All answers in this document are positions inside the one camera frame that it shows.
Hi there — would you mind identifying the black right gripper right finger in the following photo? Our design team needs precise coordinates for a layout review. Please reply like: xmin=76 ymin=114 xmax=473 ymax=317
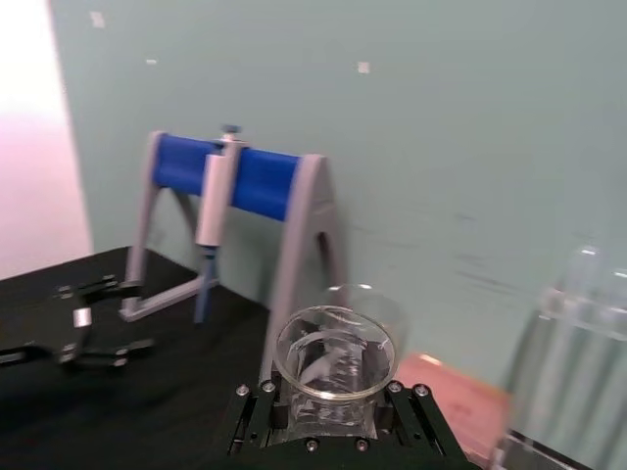
xmin=375 ymin=381 xmax=467 ymax=462

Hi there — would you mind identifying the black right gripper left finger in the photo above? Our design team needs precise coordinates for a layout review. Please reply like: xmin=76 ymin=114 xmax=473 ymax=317
xmin=226 ymin=379 xmax=291 ymax=446

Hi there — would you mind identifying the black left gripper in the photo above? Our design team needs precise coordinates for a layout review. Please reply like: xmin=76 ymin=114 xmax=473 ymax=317
xmin=48 ymin=274 xmax=159 ymax=371

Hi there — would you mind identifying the clear glass beaker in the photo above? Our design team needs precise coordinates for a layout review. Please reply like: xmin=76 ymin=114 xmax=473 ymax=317
xmin=272 ymin=303 xmax=398 ymax=438
xmin=325 ymin=282 xmax=409 ymax=373

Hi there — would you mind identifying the black table cloth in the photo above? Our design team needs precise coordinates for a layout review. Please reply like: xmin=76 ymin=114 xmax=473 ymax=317
xmin=0 ymin=246 xmax=627 ymax=470

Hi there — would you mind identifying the grey and blue pipette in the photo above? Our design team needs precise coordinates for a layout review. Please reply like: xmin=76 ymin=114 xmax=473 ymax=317
xmin=192 ymin=123 xmax=246 ymax=325

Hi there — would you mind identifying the grey stand with blue bar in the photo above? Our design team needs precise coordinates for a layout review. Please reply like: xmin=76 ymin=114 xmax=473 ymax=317
xmin=120 ymin=129 xmax=352 ymax=393

